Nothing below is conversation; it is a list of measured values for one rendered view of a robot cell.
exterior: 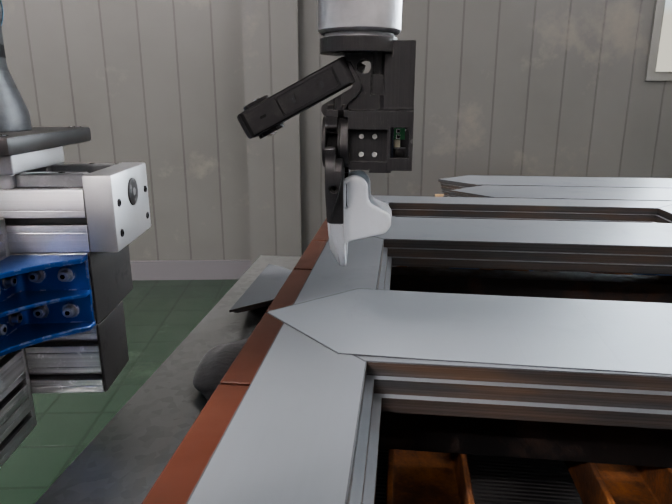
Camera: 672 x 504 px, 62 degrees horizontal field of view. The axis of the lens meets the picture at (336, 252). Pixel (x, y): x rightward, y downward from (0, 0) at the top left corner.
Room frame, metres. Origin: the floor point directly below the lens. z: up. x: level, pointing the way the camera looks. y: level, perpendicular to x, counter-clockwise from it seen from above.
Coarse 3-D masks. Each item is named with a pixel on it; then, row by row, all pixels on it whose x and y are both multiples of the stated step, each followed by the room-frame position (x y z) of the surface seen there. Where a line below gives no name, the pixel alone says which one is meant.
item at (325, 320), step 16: (304, 304) 0.59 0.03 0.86; (320, 304) 0.59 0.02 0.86; (336, 304) 0.59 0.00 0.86; (352, 304) 0.59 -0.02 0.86; (304, 320) 0.54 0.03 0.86; (320, 320) 0.54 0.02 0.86; (336, 320) 0.54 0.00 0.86; (320, 336) 0.50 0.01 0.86; (336, 336) 0.50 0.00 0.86; (336, 352) 0.46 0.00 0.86
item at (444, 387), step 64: (384, 256) 0.84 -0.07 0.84; (448, 256) 0.87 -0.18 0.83; (512, 256) 0.86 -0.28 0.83; (576, 256) 0.85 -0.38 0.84; (640, 256) 0.84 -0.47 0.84; (384, 384) 0.44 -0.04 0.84; (448, 384) 0.43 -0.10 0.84; (512, 384) 0.43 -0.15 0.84; (576, 384) 0.43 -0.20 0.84; (640, 384) 0.42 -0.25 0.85
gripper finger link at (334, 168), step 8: (328, 136) 0.52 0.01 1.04; (336, 136) 0.52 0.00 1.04; (328, 144) 0.52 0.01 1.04; (336, 144) 0.51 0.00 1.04; (328, 152) 0.50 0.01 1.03; (336, 152) 0.51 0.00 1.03; (328, 160) 0.50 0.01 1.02; (336, 160) 0.50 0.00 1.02; (328, 168) 0.50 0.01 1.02; (336, 168) 0.50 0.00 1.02; (344, 168) 0.52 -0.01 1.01; (328, 176) 0.50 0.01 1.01; (336, 176) 0.50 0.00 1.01; (344, 176) 0.52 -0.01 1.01; (328, 184) 0.50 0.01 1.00; (336, 184) 0.50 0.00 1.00; (328, 192) 0.50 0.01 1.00; (336, 192) 0.50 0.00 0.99; (328, 200) 0.50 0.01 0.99; (336, 200) 0.51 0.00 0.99; (328, 208) 0.51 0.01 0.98; (336, 208) 0.51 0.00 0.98; (328, 216) 0.51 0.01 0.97; (336, 216) 0.51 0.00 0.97
